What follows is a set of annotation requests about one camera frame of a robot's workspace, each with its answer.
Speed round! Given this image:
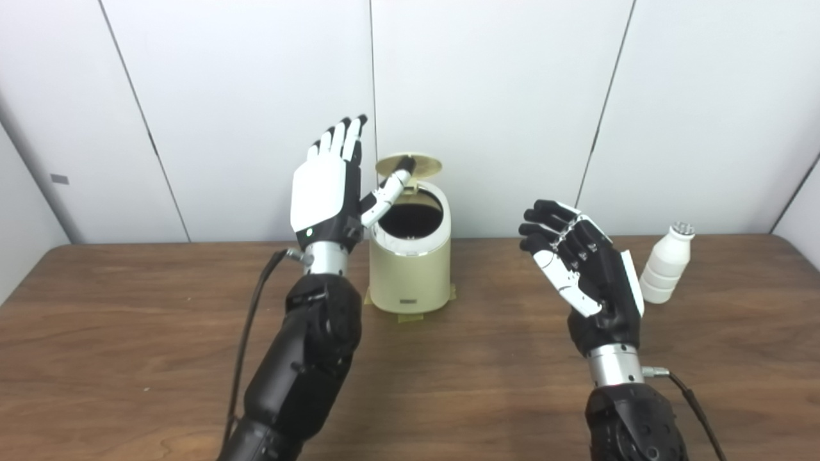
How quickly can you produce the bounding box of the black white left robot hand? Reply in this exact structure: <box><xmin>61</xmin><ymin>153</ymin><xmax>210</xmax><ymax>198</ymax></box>
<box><xmin>290</xmin><ymin>115</ymin><xmax>417</xmax><ymax>252</ymax></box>

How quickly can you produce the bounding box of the cream-colored round bin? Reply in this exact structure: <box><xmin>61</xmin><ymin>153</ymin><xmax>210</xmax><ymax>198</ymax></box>
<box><xmin>368</xmin><ymin>181</ymin><xmax>452</xmax><ymax>314</ymax></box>

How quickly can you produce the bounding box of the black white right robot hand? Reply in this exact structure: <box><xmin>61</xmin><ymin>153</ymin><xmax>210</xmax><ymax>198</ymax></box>
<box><xmin>519</xmin><ymin>199</ymin><xmax>645</xmax><ymax>358</ymax></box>

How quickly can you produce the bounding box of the cream round bin lid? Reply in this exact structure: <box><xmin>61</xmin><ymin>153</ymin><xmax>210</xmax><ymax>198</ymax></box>
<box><xmin>375</xmin><ymin>154</ymin><xmax>443</xmax><ymax>180</ymax></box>

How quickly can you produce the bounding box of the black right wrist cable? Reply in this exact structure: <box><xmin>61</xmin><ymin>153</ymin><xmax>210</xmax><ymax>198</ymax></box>
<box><xmin>642</xmin><ymin>365</ymin><xmax>728</xmax><ymax>461</ymax></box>

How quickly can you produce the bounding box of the small white plastic bottle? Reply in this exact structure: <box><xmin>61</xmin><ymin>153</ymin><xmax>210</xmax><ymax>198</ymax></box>
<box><xmin>639</xmin><ymin>222</ymin><xmax>696</xmax><ymax>304</ymax></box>

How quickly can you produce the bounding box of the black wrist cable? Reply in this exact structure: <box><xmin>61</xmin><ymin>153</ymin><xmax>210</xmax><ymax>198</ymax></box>
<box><xmin>642</xmin><ymin>365</ymin><xmax>728</xmax><ymax>461</ymax></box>
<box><xmin>221</xmin><ymin>248</ymin><xmax>315</xmax><ymax>449</ymax></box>

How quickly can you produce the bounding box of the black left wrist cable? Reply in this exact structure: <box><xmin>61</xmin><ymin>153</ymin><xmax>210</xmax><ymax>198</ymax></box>
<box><xmin>221</xmin><ymin>248</ymin><xmax>315</xmax><ymax>449</ymax></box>

